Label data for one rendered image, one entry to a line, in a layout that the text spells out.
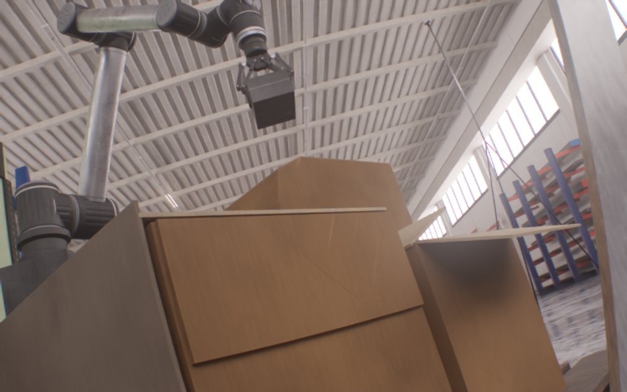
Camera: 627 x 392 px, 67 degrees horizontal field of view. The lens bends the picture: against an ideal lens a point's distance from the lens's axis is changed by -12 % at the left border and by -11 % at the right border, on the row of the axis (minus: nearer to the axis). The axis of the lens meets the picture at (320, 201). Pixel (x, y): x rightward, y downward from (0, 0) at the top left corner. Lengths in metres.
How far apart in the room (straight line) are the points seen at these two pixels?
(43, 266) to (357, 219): 1.57
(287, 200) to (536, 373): 0.68
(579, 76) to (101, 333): 0.54
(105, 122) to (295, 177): 1.31
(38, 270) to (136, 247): 1.60
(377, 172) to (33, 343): 1.11
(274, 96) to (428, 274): 0.90
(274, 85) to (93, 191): 1.13
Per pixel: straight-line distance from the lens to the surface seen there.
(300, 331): 0.61
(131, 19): 2.03
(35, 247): 2.23
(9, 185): 5.25
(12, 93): 13.79
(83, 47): 12.19
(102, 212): 2.43
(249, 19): 1.81
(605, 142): 0.36
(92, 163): 2.44
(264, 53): 1.77
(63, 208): 2.32
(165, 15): 1.83
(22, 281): 2.16
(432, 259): 0.87
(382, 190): 1.57
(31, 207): 2.29
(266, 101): 1.60
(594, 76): 0.37
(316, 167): 1.40
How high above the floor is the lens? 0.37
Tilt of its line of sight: 17 degrees up
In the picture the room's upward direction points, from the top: 19 degrees counter-clockwise
